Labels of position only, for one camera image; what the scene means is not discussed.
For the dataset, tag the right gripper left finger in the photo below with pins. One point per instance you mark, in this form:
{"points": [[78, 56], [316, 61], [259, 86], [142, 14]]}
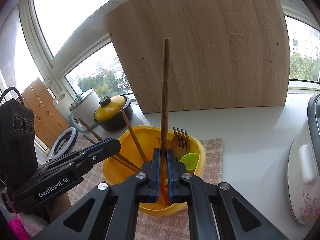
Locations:
{"points": [[148, 190]]}

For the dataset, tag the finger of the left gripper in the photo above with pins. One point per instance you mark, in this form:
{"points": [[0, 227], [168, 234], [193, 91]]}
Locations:
{"points": [[105, 151], [98, 147]]}

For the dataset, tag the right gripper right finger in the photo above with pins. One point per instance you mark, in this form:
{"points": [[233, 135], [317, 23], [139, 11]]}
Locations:
{"points": [[177, 174]]}

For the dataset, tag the wooden chopstick red tip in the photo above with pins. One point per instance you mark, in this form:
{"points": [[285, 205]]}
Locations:
{"points": [[136, 145]]}

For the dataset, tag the green plastic spoon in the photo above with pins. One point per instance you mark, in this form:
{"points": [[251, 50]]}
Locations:
{"points": [[190, 161]]}

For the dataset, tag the silver metal fork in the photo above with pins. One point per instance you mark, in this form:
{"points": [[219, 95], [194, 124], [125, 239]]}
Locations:
{"points": [[180, 143]]}

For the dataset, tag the pink sleeve left forearm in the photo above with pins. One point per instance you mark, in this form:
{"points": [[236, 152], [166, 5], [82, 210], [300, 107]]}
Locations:
{"points": [[18, 229]]}

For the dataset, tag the left hand knit glove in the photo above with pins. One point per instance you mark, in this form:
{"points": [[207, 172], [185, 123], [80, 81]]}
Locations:
{"points": [[34, 223]]}

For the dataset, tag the yellow plastic utensil container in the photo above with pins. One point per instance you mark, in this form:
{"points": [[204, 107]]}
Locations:
{"points": [[149, 138]]}

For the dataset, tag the yellow lid black pot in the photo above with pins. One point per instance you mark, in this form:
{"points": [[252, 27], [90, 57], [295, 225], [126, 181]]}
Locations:
{"points": [[108, 114]]}

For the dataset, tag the pink checkered table cloth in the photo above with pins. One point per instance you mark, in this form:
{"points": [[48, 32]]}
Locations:
{"points": [[175, 226]]}

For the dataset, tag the white teal electric cooker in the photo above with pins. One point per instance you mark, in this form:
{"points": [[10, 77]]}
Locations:
{"points": [[83, 107]]}

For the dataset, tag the white plastic cutting board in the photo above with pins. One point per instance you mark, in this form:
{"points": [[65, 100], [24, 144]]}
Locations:
{"points": [[62, 102]]}

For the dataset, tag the slatted wooden board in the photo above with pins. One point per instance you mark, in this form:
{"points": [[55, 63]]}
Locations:
{"points": [[48, 121]]}

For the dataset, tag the white floral rice cooker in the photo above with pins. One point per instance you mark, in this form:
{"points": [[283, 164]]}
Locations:
{"points": [[303, 168]]}

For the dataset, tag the large wooden board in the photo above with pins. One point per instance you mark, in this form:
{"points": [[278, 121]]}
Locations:
{"points": [[223, 53]]}

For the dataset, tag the white ring light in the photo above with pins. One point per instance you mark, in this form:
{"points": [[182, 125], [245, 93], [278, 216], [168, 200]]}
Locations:
{"points": [[64, 143]]}

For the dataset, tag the black camera box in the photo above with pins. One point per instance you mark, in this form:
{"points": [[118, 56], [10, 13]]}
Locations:
{"points": [[18, 157]]}

